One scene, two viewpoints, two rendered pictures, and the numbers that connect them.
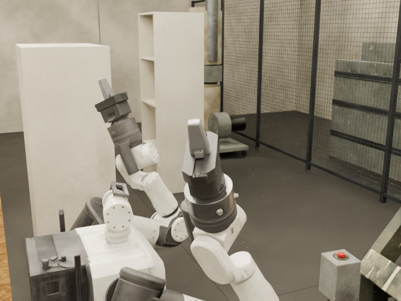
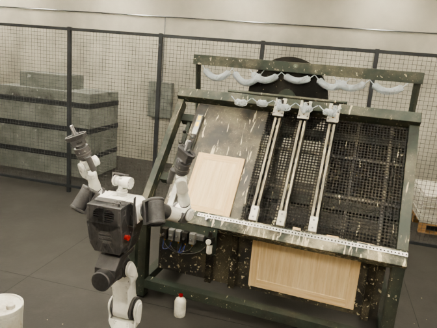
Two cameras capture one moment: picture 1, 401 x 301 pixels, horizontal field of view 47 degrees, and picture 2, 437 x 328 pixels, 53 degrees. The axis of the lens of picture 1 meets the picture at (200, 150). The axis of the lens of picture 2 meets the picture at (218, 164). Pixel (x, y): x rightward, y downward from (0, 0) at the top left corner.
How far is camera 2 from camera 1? 198 cm
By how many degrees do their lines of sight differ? 52
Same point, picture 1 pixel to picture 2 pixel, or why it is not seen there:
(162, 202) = (97, 184)
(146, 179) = (90, 174)
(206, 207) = (188, 166)
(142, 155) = (95, 161)
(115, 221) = (129, 185)
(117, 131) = (84, 150)
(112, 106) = (80, 138)
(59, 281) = (125, 210)
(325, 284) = not seen: hidden behind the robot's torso
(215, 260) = (185, 185)
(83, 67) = not seen: outside the picture
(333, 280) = not seen: hidden behind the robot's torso
